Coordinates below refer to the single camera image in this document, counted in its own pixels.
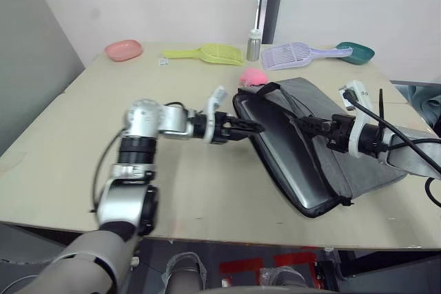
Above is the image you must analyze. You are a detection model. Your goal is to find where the grey laptop bag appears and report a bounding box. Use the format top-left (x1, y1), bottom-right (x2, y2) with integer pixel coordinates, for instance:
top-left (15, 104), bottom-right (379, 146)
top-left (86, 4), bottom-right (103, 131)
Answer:
top-left (231, 76), bottom-right (409, 220)

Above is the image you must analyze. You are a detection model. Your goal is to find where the grey wrapped rounded cylinder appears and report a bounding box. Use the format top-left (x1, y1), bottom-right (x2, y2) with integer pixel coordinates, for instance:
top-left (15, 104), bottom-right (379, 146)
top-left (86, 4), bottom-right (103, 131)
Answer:
top-left (164, 251), bottom-right (208, 294)
top-left (259, 265), bottom-right (308, 294)

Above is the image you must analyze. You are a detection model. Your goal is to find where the yellow slotted scoop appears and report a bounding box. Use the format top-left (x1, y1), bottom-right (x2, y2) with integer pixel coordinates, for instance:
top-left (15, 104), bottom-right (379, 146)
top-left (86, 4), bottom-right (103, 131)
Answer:
top-left (162, 43), bottom-right (246, 67)

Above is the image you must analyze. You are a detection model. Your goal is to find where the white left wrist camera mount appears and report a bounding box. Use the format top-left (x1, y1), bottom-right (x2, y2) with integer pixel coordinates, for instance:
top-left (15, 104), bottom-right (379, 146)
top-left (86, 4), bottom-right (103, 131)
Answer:
top-left (203, 85), bottom-right (229, 145)

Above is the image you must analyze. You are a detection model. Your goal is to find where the blue grey cloth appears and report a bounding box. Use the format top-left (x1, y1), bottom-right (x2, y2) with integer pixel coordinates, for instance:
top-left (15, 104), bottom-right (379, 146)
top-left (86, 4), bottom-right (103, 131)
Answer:
top-left (391, 79), bottom-right (441, 130)

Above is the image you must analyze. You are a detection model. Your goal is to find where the pink oval dish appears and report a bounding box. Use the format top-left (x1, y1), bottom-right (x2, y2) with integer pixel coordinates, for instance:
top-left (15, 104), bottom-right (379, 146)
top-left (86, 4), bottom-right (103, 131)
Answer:
top-left (104, 39), bottom-right (144, 63)

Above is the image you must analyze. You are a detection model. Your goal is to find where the steel bottle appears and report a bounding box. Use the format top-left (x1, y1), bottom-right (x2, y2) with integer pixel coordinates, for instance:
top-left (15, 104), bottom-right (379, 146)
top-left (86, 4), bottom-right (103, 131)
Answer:
top-left (245, 28), bottom-right (263, 62)

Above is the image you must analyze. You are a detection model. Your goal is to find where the silver laptop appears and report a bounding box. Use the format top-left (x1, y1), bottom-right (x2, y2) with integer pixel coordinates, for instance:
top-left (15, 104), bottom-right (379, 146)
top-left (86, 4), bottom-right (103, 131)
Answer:
top-left (240, 98), bottom-right (338, 211)

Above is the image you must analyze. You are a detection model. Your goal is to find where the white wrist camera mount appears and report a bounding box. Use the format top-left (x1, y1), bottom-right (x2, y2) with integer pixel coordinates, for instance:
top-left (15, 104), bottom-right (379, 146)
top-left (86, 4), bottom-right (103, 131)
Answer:
top-left (203, 85), bottom-right (229, 145)
top-left (338, 80), bottom-right (375, 159)

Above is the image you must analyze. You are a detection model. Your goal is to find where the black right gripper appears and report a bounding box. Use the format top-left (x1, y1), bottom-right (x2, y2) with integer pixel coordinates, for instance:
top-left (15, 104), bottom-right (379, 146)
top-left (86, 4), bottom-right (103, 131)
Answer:
top-left (291, 114), bottom-right (356, 154)

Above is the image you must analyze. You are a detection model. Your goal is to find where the dark vertical panel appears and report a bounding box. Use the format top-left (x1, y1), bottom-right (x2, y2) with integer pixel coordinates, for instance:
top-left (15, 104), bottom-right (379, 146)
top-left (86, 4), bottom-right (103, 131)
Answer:
top-left (263, 0), bottom-right (287, 45)

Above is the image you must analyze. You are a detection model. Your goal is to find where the silver vertical pole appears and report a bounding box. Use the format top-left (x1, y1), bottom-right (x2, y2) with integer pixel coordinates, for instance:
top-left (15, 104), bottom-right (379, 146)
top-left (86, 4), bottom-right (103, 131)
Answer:
top-left (254, 0), bottom-right (273, 39)

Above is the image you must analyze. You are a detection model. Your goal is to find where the black metal frame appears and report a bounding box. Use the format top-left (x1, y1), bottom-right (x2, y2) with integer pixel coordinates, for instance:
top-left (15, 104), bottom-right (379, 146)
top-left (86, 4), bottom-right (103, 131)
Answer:
top-left (315, 247), bottom-right (441, 282)

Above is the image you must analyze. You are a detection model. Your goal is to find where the black zip tie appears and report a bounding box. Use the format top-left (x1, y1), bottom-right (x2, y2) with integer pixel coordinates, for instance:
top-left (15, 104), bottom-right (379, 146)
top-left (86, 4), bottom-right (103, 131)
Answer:
top-left (378, 88), bottom-right (387, 130)

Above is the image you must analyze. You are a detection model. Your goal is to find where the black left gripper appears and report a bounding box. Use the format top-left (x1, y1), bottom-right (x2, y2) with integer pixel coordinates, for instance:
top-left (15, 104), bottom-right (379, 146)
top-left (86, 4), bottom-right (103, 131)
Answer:
top-left (211, 111), bottom-right (266, 145)

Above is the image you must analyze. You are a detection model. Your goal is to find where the teal dish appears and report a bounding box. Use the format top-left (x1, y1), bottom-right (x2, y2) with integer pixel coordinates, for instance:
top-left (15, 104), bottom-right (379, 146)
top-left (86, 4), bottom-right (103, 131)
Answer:
top-left (335, 41), bottom-right (376, 67)

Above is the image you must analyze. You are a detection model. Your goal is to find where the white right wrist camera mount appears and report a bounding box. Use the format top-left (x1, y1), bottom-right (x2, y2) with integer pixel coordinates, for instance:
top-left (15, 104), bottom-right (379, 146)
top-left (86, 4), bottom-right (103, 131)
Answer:
top-left (338, 80), bottom-right (375, 159)

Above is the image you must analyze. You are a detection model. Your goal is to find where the purple slotted scoop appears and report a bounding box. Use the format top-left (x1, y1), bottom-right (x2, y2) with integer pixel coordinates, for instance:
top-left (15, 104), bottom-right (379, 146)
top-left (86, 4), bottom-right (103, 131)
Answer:
top-left (260, 41), bottom-right (354, 72)

